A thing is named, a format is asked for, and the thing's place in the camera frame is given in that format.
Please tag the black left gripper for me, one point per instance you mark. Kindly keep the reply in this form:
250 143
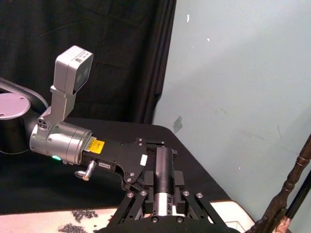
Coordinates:
126 157

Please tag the thin black pole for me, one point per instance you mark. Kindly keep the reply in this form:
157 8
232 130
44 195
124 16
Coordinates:
300 191

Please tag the black cloth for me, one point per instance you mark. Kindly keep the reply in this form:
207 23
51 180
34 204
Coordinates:
73 36

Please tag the brown turned wooden post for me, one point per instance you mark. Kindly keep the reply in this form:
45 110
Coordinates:
289 184

